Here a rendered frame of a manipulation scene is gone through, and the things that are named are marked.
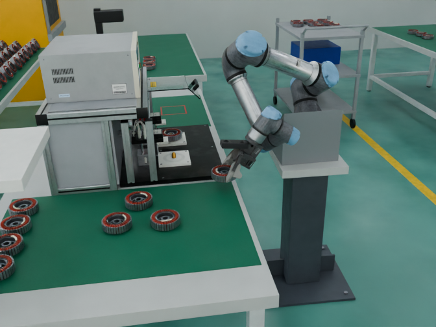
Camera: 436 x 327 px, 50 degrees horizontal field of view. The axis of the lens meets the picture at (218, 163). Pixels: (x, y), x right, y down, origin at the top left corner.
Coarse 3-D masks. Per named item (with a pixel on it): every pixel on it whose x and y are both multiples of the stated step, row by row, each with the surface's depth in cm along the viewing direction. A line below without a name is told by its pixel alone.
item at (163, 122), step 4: (156, 112) 242; (152, 116) 237; (156, 116) 237; (160, 116) 237; (132, 120) 239; (152, 120) 237; (156, 120) 238; (160, 120) 238; (164, 120) 243; (132, 124) 237; (140, 124) 237; (144, 124) 237; (152, 124) 238; (156, 124) 239; (160, 124) 239; (164, 124) 239
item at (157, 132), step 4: (156, 132) 217; (160, 132) 217; (136, 136) 219; (156, 136) 216; (160, 136) 216; (132, 140) 215; (136, 140) 215; (140, 140) 215; (144, 140) 215; (156, 140) 216; (160, 140) 216; (164, 140) 219; (132, 144) 215
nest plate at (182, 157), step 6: (186, 150) 232; (162, 156) 226; (168, 156) 226; (180, 156) 226; (186, 156) 225; (162, 162) 220; (168, 162) 220; (174, 162) 220; (180, 162) 220; (186, 162) 219
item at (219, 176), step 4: (216, 168) 201; (220, 168) 203; (224, 168) 203; (228, 168) 202; (212, 172) 199; (216, 172) 198; (220, 172) 203; (224, 172) 202; (212, 176) 199; (216, 176) 196; (220, 176) 195; (224, 176) 195; (216, 180) 197; (220, 180) 196; (224, 180) 196; (232, 180) 197
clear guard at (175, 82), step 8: (152, 80) 244; (160, 80) 243; (168, 80) 243; (176, 80) 243; (184, 80) 242; (152, 88) 231; (160, 88) 231; (168, 88) 230; (176, 88) 230; (184, 88) 230; (192, 88) 238
